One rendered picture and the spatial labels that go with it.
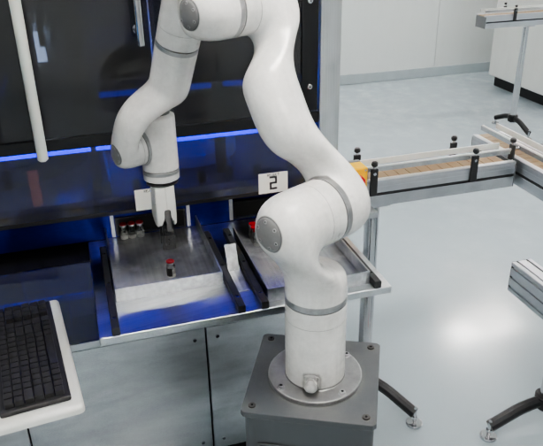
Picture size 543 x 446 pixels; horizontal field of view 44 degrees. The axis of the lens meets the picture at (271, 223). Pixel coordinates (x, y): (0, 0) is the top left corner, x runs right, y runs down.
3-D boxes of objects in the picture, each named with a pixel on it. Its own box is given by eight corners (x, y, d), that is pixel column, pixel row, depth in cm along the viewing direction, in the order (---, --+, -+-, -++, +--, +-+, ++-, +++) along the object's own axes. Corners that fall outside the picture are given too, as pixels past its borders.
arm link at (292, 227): (360, 297, 127) (365, 182, 117) (291, 338, 116) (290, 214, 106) (315, 275, 135) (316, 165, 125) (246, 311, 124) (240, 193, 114)
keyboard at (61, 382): (-8, 317, 167) (-10, 308, 166) (49, 303, 172) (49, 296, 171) (0, 419, 134) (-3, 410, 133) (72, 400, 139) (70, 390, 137)
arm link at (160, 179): (140, 163, 158) (141, 174, 160) (144, 176, 151) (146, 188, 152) (175, 158, 160) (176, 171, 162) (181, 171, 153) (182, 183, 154)
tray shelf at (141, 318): (88, 248, 187) (87, 242, 186) (322, 213, 205) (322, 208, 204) (100, 346, 146) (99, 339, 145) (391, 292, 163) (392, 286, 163)
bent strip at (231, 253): (225, 264, 174) (224, 244, 171) (236, 262, 174) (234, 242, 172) (237, 291, 161) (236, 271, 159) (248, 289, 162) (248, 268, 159)
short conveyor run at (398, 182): (325, 216, 207) (325, 169, 200) (308, 197, 220) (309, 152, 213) (516, 188, 224) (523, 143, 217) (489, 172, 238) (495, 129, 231)
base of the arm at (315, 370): (359, 411, 126) (363, 331, 118) (260, 401, 129) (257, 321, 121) (363, 350, 143) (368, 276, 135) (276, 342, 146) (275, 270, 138)
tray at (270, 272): (233, 238, 186) (233, 227, 185) (320, 225, 193) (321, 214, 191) (268, 302, 157) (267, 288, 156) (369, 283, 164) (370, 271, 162)
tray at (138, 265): (105, 239, 188) (104, 227, 186) (196, 226, 194) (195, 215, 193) (116, 302, 158) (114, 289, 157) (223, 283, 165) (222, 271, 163)
